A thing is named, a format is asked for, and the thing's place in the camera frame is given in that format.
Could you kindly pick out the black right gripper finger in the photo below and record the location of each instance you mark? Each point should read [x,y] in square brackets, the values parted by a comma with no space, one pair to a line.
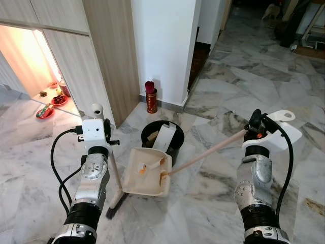
[256,117]

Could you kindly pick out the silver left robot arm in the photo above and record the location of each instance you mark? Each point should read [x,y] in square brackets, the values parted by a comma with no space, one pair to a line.
[94,175]

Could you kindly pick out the orange scrap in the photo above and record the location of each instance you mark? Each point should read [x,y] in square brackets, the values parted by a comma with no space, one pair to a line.
[142,168]

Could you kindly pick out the red incense stick canister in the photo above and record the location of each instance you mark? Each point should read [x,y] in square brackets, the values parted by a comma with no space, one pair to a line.
[151,101]

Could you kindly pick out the white paper sheet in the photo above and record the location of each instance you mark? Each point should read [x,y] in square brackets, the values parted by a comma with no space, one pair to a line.
[164,138]

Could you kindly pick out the red plate with cups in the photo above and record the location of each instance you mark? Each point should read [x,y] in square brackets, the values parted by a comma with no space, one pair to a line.
[60,100]

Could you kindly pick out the red jar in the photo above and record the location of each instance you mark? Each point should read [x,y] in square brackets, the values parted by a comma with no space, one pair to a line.
[64,87]

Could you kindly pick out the red plate with packet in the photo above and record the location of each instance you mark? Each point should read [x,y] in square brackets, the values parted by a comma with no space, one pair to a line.
[44,113]

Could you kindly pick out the black round trash bin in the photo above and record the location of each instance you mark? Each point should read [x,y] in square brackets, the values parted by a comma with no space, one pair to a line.
[177,147]

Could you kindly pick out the small dark ornament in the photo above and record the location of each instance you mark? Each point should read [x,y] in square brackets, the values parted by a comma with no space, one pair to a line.
[43,94]

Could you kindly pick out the dark wooden staircase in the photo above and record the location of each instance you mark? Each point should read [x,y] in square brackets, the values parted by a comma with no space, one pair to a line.
[199,61]

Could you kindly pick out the light wooden cabinet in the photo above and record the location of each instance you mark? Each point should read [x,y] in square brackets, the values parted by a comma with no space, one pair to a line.
[111,51]

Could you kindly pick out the long cardboard box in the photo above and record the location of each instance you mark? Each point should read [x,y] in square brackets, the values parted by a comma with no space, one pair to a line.
[310,51]

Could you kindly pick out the black rolled mat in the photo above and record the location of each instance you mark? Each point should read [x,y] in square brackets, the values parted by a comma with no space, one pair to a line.
[292,23]

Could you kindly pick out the small tan dog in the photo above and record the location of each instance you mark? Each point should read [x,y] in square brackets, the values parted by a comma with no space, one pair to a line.
[270,11]

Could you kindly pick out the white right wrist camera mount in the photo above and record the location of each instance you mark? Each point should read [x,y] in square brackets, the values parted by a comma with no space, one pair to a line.
[269,137]

